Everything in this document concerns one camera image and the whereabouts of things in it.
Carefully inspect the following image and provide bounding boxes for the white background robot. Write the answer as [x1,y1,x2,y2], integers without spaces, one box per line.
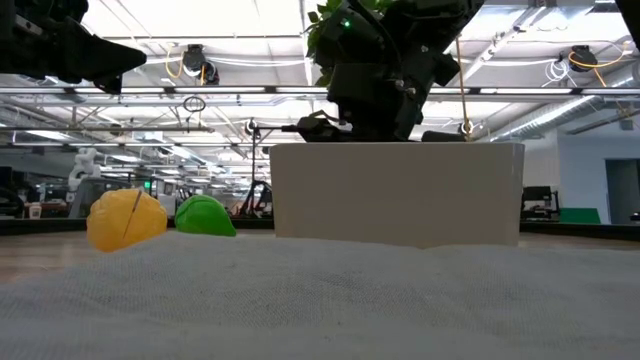
[68,147,101,191]

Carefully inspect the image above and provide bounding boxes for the yellow cable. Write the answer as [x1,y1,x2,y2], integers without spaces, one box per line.
[453,37,474,144]

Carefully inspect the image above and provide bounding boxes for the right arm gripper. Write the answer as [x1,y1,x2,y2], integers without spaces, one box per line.
[294,0,469,144]

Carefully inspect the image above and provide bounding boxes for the black hanging cable reel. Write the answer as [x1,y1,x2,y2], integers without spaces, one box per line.
[568,44,600,72]
[181,43,221,86]

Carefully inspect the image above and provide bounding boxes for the white plastic storage bin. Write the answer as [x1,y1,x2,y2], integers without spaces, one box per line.
[269,142,526,250]

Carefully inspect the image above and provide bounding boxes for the grey door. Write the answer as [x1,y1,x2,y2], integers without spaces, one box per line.
[604,158,640,225]

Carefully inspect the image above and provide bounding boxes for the green toy produce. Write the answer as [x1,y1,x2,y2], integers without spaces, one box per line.
[174,194,238,238]

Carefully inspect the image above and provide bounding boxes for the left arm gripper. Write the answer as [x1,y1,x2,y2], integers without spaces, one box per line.
[0,0,148,95]

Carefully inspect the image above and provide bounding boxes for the grey mesh office chair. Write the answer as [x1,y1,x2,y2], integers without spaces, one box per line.
[68,177,134,220]

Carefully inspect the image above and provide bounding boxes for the hanging black cable loop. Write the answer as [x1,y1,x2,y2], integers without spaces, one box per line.
[182,94,208,115]

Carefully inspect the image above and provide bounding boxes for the green potted plant black pot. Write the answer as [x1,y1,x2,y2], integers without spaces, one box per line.
[305,0,396,89]

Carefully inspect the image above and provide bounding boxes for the black rolling cart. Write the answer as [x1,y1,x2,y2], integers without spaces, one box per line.
[521,186,561,223]

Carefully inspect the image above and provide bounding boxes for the yellow toy produce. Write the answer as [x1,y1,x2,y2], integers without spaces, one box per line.
[85,188,169,254]

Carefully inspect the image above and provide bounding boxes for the green board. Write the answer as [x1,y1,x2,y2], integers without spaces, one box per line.
[559,207,602,225]

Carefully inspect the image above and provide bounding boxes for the black aluminium table frame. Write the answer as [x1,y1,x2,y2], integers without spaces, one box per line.
[0,217,640,242]

